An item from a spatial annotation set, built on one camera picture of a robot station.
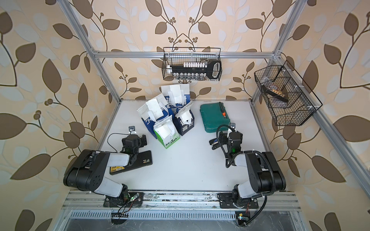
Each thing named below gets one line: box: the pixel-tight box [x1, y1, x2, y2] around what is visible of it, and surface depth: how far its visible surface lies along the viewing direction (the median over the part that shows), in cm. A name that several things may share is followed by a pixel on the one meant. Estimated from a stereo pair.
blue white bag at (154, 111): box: [136, 93, 173, 140], surface depth 90 cm
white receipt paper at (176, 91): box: [169, 84, 183, 104], surface depth 99 cm
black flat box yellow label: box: [109, 150, 153, 176], surface depth 88 cm
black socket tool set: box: [166, 60, 223, 80], surface depth 87 cm
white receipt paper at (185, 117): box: [179, 109, 192, 125], surface depth 95 cm
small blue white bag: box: [171, 100, 196, 137], surface depth 94 cm
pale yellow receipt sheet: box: [155, 124, 172, 139], surface depth 84 cm
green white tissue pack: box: [153, 114, 181, 150], surface depth 86 cm
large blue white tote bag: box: [160, 83, 191, 117], surface depth 101 cm
